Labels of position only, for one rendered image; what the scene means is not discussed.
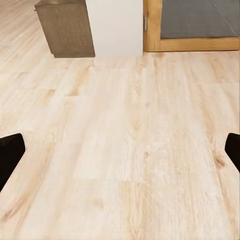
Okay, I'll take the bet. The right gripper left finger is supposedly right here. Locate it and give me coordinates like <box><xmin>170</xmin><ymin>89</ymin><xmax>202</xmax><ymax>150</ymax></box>
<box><xmin>0</xmin><ymin>133</ymin><xmax>25</xmax><ymax>192</ymax></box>

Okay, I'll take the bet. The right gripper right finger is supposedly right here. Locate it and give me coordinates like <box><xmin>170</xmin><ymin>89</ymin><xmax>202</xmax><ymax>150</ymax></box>
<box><xmin>225</xmin><ymin>133</ymin><xmax>240</xmax><ymax>172</ymax></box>

